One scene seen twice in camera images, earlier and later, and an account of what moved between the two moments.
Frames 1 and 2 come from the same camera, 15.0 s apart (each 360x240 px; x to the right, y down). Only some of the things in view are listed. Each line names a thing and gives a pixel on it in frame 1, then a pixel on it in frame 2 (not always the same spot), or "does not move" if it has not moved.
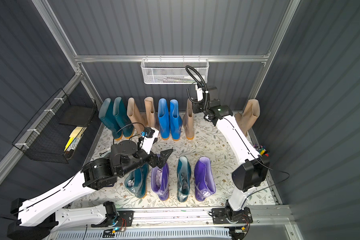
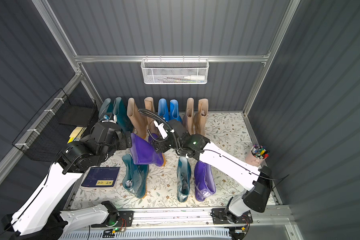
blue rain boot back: [175, 120] does not move
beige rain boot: [136, 116] does not move
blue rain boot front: [164, 119] does not move
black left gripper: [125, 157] to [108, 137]
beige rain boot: [251, 113] to [200, 118]
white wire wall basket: [172, 71] does not move
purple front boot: [160, 178] to [143, 151]
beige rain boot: [188, 121] does not move
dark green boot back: [122, 117] does not move
